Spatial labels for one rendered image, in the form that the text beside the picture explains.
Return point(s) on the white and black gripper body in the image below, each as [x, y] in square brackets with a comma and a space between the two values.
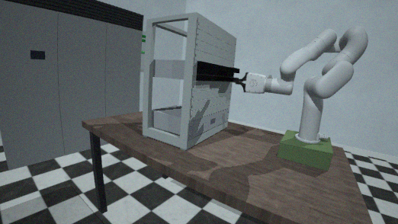
[255, 83]

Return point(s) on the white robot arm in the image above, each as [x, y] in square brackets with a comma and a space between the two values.
[336, 74]

